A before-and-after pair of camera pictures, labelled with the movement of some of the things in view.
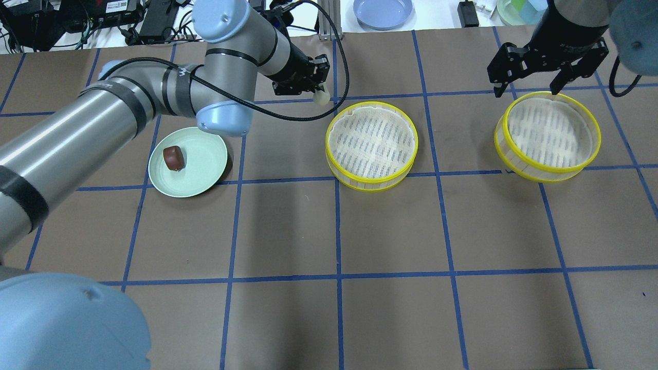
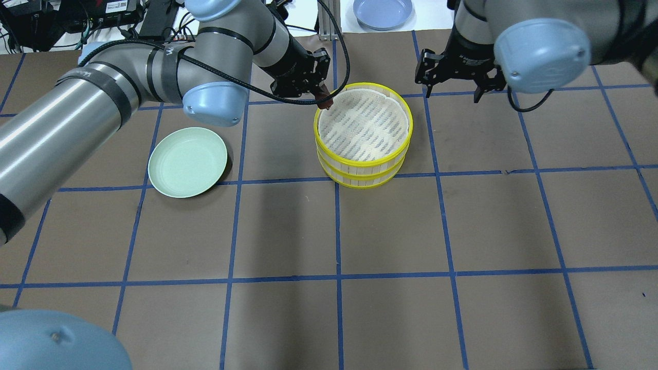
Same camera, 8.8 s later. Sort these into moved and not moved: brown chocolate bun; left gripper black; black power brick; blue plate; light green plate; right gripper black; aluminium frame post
Moved: right gripper black; brown chocolate bun
Not moved: black power brick; blue plate; left gripper black; aluminium frame post; light green plate
